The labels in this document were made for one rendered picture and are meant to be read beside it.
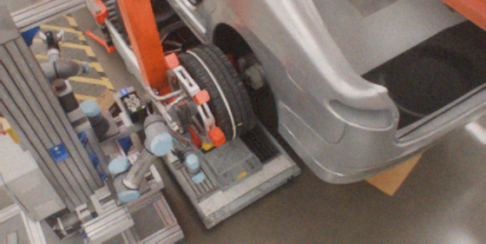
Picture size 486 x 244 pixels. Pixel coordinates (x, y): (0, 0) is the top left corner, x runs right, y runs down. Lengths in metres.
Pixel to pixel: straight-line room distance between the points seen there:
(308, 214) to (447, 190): 1.02
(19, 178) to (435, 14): 2.85
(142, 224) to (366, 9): 2.14
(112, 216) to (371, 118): 1.60
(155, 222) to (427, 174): 2.04
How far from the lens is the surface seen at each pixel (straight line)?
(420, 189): 4.13
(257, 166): 3.93
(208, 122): 3.17
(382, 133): 2.66
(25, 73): 2.52
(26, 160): 2.99
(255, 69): 3.46
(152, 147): 2.66
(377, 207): 4.00
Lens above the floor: 3.51
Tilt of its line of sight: 52 degrees down
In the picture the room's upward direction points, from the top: 9 degrees counter-clockwise
